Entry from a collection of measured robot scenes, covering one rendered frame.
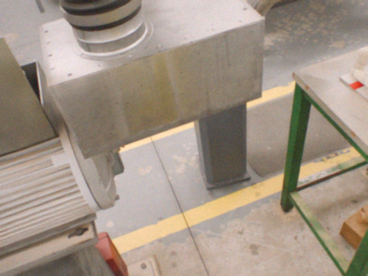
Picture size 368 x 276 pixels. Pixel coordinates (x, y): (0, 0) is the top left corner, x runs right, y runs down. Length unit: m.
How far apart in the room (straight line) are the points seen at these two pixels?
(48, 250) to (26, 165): 0.23
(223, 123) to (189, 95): 1.27
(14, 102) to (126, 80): 0.19
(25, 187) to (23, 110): 0.15
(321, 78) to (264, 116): 1.20
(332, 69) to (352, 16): 2.24
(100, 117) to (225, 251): 1.54
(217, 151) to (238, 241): 0.48
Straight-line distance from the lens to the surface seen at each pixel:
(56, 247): 0.83
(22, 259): 0.86
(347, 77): 1.40
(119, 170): 1.13
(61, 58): 0.53
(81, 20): 0.48
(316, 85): 1.37
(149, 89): 0.51
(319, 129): 2.51
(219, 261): 1.96
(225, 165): 2.06
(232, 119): 1.81
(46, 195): 0.70
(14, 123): 0.62
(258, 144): 2.38
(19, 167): 0.69
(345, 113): 1.28
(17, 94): 0.59
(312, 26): 3.50
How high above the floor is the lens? 1.79
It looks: 47 degrees down
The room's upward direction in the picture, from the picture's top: 11 degrees counter-clockwise
